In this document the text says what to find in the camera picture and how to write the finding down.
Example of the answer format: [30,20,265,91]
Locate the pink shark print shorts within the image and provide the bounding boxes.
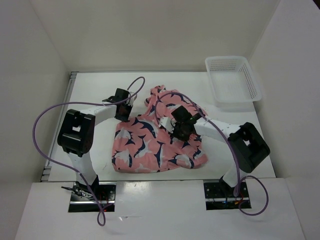
[111,85,208,174]

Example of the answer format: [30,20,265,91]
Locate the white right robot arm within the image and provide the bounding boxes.
[170,106,271,197]

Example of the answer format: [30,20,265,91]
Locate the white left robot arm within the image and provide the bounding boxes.
[57,88,137,200]

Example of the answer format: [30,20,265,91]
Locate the white perforated plastic basket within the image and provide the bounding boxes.
[205,55,262,109]

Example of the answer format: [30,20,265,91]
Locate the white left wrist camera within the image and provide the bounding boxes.
[126,91,138,106]

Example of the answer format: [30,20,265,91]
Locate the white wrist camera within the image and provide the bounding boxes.
[159,117,176,133]
[126,91,138,106]

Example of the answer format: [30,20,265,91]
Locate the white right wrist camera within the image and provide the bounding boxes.
[159,117,176,133]

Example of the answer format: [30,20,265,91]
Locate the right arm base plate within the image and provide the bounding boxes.
[203,180,252,211]

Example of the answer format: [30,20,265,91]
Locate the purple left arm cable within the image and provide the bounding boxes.
[32,76,146,227]

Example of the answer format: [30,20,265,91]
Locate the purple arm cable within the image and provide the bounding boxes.
[32,76,146,227]
[154,91,271,216]

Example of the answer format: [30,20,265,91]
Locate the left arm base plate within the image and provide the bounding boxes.
[61,182,117,213]

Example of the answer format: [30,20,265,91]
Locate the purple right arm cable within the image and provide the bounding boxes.
[154,91,271,216]

